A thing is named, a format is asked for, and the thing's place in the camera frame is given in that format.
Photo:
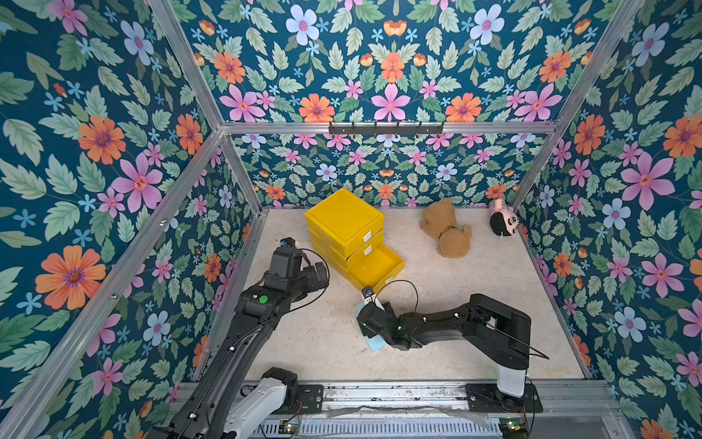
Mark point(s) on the brown teddy bear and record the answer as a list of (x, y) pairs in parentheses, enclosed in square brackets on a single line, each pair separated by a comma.
[(439, 222)]

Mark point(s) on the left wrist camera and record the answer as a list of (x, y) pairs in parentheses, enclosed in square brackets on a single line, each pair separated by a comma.
[(288, 242)]

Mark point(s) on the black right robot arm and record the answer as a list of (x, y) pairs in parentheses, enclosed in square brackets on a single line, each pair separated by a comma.
[(499, 331)]

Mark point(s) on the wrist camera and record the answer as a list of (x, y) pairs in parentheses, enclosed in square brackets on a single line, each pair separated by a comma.
[(288, 242), (369, 295)]

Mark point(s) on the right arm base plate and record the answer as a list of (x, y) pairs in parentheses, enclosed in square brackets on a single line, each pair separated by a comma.
[(486, 398)]

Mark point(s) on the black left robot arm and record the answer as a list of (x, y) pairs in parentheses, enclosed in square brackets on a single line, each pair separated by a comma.
[(216, 409)]

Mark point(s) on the pink black plush toy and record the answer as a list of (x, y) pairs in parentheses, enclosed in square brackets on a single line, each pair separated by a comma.
[(503, 219)]

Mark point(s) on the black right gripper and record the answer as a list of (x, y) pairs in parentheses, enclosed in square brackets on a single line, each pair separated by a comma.
[(370, 319)]

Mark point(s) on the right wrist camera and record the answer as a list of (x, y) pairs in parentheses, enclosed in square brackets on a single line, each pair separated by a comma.
[(369, 295)]

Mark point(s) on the yellow bottom drawer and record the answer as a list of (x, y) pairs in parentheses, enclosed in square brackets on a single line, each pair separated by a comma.
[(376, 269)]

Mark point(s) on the black wall hook rail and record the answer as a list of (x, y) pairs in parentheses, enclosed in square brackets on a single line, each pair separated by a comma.
[(376, 128)]

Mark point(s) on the yellow plastic drawer cabinet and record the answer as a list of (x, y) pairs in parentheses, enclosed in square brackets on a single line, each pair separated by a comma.
[(344, 229)]

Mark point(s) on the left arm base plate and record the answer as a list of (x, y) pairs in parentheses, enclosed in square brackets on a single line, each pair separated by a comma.
[(305, 399)]

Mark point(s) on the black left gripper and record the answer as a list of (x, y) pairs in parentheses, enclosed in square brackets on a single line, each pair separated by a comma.
[(313, 283)]

